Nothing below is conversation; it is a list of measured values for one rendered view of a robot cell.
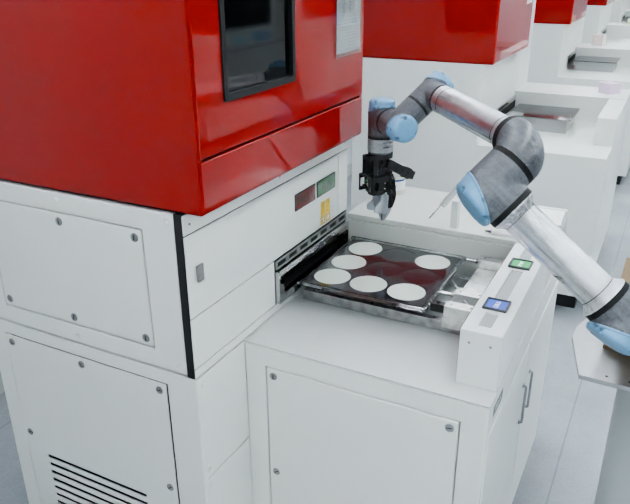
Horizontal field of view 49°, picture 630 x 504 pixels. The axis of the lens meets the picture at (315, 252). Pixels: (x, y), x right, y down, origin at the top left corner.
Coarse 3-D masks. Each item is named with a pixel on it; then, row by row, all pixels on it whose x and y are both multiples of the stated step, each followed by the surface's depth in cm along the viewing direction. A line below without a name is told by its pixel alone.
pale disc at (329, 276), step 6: (324, 270) 195; (330, 270) 195; (336, 270) 195; (342, 270) 195; (318, 276) 191; (324, 276) 191; (330, 276) 191; (336, 276) 191; (342, 276) 191; (348, 276) 191; (324, 282) 187; (330, 282) 187; (336, 282) 187; (342, 282) 187
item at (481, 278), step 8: (480, 272) 198; (488, 272) 197; (472, 280) 193; (480, 280) 193; (488, 280) 193; (464, 288) 188; (472, 288) 188; (480, 288) 188; (448, 320) 173; (456, 320) 172; (464, 320) 172; (456, 328) 172
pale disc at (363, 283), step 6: (360, 276) 191; (366, 276) 191; (372, 276) 191; (354, 282) 187; (360, 282) 187; (366, 282) 187; (372, 282) 187; (378, 282) 187; (384, 282) 187; (354, 288) 184; (360, 288) 184; (366, 288) 184; (372, 288) 184; (378, 288) 184; (384, 288) 184
